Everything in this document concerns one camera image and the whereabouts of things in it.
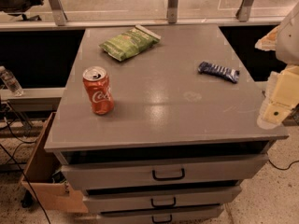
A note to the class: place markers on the green chip bag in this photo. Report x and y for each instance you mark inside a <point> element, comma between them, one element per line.
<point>130,43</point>

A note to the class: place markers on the clear plastic water bottle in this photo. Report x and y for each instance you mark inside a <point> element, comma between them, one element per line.
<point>10,81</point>

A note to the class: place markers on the bottom grey drawer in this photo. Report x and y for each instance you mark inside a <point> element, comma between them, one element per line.
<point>160,216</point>

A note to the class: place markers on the metal window frame rail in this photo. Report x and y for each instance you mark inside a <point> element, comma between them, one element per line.
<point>62,14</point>

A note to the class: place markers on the orange soda can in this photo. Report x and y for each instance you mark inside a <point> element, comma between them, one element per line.
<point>97,86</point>

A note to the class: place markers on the top grey drawer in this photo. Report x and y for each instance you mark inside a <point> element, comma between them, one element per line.
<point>162,172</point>

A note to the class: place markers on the grey drawer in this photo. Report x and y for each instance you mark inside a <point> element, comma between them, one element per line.
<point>160,199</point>
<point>162,172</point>
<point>160,216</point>

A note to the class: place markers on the grey drawer cabinet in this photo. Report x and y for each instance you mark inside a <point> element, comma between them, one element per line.
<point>164,109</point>

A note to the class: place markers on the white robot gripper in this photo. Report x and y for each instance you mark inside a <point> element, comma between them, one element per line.
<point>290,37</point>

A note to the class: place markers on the cardboard box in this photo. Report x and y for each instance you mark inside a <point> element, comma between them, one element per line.
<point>39,170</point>

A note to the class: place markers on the middle grey drawer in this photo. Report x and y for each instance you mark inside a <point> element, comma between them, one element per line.
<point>160,199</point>

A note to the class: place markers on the blue rxbar blueberry bar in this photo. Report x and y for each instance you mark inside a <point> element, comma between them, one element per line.
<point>215,70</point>

